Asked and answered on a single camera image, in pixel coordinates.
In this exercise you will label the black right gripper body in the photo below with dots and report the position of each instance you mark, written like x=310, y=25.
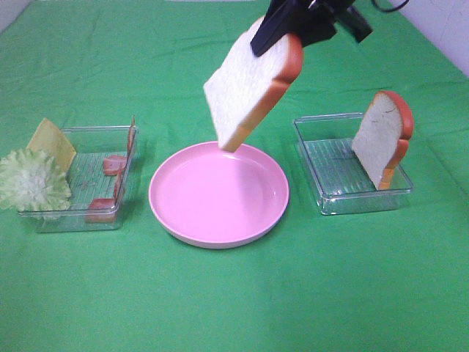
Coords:
x=314, y=20

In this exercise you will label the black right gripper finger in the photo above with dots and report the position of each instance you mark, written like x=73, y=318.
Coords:
x=273, y=27
x=355, y=24

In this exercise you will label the toy bread slice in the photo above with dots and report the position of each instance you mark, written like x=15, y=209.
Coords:
x=245, y=88
x=383, y=137

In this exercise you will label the toy bacon strip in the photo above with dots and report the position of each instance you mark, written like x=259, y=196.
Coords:
x=115, y=164
x=104, y=210

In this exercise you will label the yellow toy cheese slice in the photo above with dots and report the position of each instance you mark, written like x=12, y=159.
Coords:
x=52, y=140

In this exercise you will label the green toy lettuce leaf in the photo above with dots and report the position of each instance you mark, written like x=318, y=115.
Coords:
x=32, y=181

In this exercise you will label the clear right plastic tray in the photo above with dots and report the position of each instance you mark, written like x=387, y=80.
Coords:
x=337, y=180

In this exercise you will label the clear plastic tray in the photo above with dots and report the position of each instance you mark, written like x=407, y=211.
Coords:
x=87, y=180
x=337, y=180

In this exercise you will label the pink round plate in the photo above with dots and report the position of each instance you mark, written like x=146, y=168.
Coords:
x=213, y=199

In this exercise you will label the clear left plastic tray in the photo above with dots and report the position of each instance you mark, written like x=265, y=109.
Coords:
x=87, y=180

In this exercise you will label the green tablecloth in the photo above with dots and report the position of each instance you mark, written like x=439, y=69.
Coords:
x=387, y=281

